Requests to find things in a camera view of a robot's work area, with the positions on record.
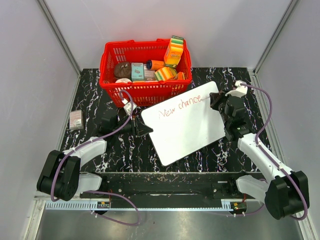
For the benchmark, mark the orange juice carton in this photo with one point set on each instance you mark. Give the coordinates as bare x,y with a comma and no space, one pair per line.
174,51

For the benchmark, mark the orange snack packet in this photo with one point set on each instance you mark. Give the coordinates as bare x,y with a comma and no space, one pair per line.
180,76

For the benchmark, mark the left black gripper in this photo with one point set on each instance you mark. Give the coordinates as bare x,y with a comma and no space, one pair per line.
139,128

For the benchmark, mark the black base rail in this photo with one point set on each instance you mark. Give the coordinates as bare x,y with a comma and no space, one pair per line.
169,190

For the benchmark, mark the red plastic shopping basket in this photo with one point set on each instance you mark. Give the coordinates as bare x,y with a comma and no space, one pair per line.
142,93

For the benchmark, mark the yellow green sponge pack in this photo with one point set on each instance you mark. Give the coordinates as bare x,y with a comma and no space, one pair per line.
165,73

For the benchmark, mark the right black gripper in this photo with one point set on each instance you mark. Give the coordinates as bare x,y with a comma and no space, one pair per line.
216,98

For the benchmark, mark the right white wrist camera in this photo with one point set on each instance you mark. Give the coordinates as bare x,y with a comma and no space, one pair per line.
240,90

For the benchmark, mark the teal small box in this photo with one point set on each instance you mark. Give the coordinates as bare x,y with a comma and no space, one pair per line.
137,72

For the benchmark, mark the white round lid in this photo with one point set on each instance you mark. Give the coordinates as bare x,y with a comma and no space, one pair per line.
123,80

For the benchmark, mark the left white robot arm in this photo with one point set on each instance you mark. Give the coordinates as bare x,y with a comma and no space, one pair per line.
61,176

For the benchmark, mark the orange blue can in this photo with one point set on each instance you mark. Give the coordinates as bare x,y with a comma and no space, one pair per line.
154,65

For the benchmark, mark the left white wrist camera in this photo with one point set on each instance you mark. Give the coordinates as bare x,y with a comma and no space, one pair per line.
128,106

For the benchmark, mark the brown chocolate muffin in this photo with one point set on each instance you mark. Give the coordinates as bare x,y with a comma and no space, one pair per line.
123,70

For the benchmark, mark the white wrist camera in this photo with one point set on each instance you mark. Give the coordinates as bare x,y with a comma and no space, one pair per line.
240,90
128,106

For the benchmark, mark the white whiteboard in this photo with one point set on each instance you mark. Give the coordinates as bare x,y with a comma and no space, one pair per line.
183,124

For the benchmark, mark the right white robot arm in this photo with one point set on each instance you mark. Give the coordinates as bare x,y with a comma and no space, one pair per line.
283,192

